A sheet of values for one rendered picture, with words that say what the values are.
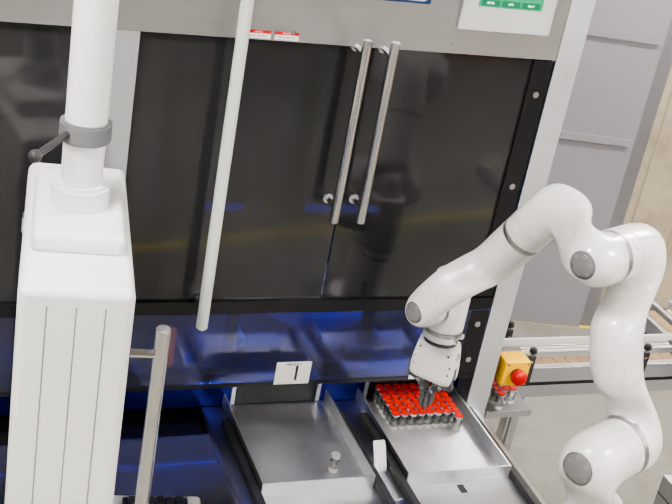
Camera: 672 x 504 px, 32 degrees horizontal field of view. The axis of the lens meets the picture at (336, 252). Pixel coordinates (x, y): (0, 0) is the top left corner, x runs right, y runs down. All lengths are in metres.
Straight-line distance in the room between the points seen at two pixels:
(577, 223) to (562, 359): 1.09
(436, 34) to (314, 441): 0.97
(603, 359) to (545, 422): 2.52
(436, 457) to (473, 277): 0.57
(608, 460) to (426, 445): 0.68
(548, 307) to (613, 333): 3.22
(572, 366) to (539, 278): 2.16
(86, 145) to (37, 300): 0.28
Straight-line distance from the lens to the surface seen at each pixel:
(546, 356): 3.19
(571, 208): 2.24
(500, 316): 2.87
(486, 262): 2.39
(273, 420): 2.80
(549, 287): 5.40
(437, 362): 2.57
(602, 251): 2.14
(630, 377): 2.27
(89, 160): 2.00
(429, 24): 2.46
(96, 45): 1.93
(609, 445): 2.27
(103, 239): 1.95
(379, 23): 2.42
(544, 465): 4.51
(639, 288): 2.26
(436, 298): 2.41
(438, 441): 2.86
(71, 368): 1.93
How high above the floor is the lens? 2.45
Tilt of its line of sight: 25 degrees down
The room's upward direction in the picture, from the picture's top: 11 degrees clockwise
